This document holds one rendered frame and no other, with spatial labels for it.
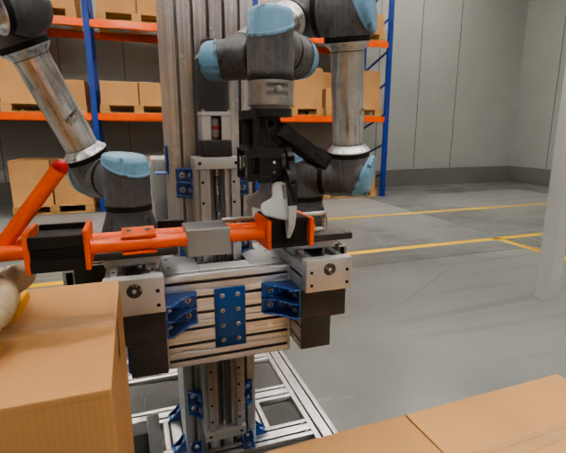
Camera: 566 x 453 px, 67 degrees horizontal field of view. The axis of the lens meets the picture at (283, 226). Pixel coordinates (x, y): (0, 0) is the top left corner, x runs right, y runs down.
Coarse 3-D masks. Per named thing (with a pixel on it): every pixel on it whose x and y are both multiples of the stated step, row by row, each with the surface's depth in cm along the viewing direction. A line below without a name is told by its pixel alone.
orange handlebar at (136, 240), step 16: (240, 224) 74; (256, 224) 75; (96, 240) 63; (112, 240) 64; (128, 240) 64; (144, 240) 65; (160, 240) 66; (176, 240) 66; (240, 240) 70; (0, 256) 59; (16, 256) 59
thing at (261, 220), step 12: (264, 216) 74; (300, 216) 73; (264, 228) 71; (276, 228) 72; (300, 228) 73; (312, 228) 73; (264, 240) 72; (276, 240) 72; (288, 240) 73; (300, 240) 74; (312, 240) 73
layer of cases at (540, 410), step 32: (544, 384) 136; (416, 416) 120; (448, 416) 120; (480, 416) 120; (512, 416) 120; (544, 416) 120; (288, 448) 108; (320, 448) 108; (352, 448) 108; (384, 448) 108; (416, 448) 108; (448, 448) 108; (480, 448) 108; (512, 448) 108; (544, 448) 108
